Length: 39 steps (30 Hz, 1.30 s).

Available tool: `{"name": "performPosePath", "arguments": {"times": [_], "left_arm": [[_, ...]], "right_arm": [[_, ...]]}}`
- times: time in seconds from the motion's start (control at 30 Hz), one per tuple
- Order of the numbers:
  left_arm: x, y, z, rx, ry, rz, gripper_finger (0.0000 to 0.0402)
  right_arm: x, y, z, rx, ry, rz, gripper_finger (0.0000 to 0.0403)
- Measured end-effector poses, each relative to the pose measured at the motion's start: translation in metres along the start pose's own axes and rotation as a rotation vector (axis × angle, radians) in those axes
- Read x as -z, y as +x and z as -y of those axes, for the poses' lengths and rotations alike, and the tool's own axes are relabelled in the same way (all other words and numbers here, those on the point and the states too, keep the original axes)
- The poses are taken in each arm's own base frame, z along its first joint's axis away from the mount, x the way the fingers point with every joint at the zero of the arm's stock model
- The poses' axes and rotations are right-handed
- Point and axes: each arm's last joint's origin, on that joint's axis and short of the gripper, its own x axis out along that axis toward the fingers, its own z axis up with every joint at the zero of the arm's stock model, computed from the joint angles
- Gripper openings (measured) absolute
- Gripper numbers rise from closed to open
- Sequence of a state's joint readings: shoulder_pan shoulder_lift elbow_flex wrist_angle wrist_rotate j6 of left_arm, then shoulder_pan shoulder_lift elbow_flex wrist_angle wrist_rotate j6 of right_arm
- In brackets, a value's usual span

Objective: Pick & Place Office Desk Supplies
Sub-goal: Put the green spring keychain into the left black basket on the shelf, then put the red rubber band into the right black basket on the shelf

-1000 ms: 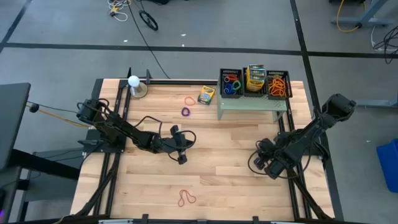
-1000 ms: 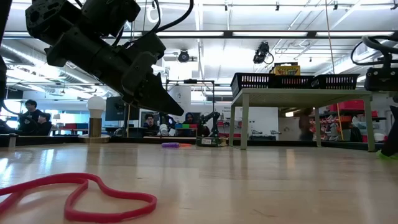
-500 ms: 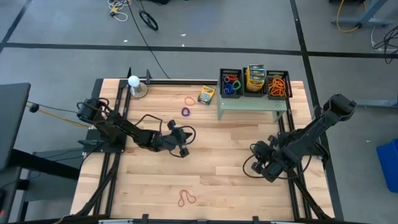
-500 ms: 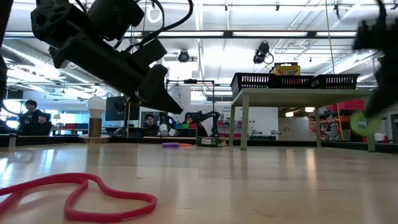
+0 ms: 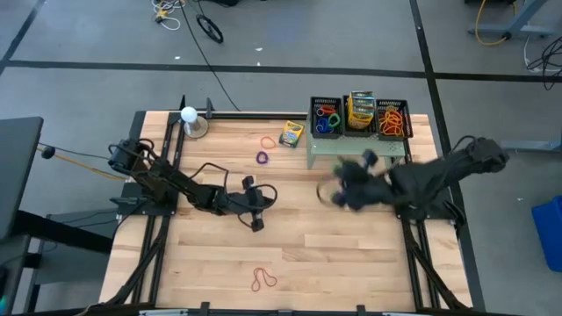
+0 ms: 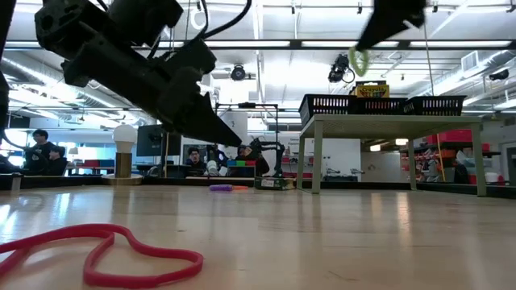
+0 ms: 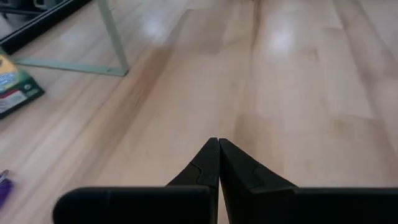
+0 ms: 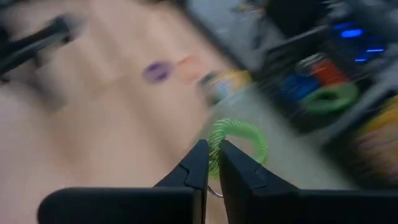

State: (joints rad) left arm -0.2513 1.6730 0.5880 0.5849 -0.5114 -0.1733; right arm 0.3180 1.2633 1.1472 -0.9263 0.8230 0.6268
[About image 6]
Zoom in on black ceiling camera with cable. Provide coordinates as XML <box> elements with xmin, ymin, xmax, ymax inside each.
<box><xmin>327</xmin><ymin>53</ymin><xmax>356</xmax><ymax>85</ymax></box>

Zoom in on person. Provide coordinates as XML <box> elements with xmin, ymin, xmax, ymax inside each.
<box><xmin>185</xmin><ymin>147</ymin><xmax>207</xmax><ymax>173</ymax></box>
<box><xmin>47</xmin><ymin>145</ymin><xmax>69</xmax><ymax>176</ymax></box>
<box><xmin>23</xmin><ymin>128</ymin><xmax>56</xmax><ymax>174</ymax></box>
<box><xmin>235</xmin><ymin>144</ymin><xmax>270</xmax><ymax>177</ymax></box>

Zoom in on black overhead light beam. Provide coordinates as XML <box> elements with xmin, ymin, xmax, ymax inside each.
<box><xmin>3</xmin><ymin>39</ymin><xmax>516</xmax><ymax>52</ymax></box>

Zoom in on shelf with red bins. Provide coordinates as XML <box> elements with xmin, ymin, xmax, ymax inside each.
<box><xmin>418</xmin><ymin>128</ymin><xmax>491</xmax><ymax>184</ymax></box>

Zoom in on white bulb brass lamp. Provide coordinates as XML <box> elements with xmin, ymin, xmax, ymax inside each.
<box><xmin>101</xmin><ymin>123</ymin><xmax>144</xmax><ymax>186</ymax></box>

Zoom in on red rubber band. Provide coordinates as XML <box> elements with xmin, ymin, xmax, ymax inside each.
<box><xmin>0</xmin><ymin>223</ymin><xmax>205</xmax><ymax>290</ymax></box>

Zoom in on black monitor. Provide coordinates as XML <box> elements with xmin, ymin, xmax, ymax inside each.
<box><xmin>135</xmin><ymin>123</ymin><xmax>182</xmax><ymax>157</ymax></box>

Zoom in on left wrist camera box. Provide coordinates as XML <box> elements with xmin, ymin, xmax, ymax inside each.
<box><xmin>160</xmin><ymin>38</ymin><xmax>218</xmax><ymax>77</ymax></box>

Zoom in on black metal frame stand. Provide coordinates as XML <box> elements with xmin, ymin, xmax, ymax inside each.
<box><xmin>213</xmin><ymin>101</ymin><xmax>280</xmax><ymax>178</ymax></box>

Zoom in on yellow green crayon box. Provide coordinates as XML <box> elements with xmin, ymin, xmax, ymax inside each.
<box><xmin>253</xmin><ymin>176</ymin><xmax>296</xmax><ymax>191</ymax></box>
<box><xmin>354</xmin><ymin>79</ymin><xmax>391</xmax><ymax>99</ymax></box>

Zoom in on box of coloured blocks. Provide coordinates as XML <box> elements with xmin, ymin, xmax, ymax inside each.
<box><xmin>226</xmin><ymin>159</ymin><xmax>258</xmax><ymax>178</ymax></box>

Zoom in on green coil wristband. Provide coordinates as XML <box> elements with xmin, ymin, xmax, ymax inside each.
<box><xmin>348</xmin><ymin>46</ymin><xmax>370</xmax><ymax>77</ymax></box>

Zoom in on pale green metal riser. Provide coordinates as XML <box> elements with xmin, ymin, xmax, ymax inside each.
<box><xmin>295</xmin><ymin>114</ymin><xmax>488</xmax><ymax>197</ymax></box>

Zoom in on white hanging ring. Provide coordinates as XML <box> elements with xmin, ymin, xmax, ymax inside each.
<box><xmin>189</xmin><ymin>7</ymin><xmax>212</xmax><ymax>31</ymax></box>

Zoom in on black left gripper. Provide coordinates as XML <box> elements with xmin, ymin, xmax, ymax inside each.
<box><xmin>148</xmin><ymin>67</ymin><xmax>242</xmax><ymax>148</ymax></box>

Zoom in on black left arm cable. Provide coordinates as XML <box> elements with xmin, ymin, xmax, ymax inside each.
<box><xmin>193</xmin><ymin>0</ymin><xmax>254</xmax><ymax>41</ymax></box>

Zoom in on thin hanging cord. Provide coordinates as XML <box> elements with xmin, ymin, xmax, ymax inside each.
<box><xmin>422</xmin><ymin>22</ymin><xmax>435</xmax><ymax>97</ymax></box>

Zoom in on black overhead camera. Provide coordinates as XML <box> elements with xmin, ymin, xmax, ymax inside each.
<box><xmin>230</xmin><ymin>64</ymin><xmax>248</xmax><ymax>82</ymax></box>

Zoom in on black plastic slotted basket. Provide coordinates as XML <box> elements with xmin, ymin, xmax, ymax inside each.
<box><xmin>298</xmin><ymin>93</ymin><xmax>356</xmax><ymax>126</ymax></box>
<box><xmin>402</xmin><ymin>94</ymin><xmax>468</xmax><ymax>117</ymax></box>
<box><xmin>350</xmin><ymin>96</ymin><xmax>408</xmax><ymax>116</ymax></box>

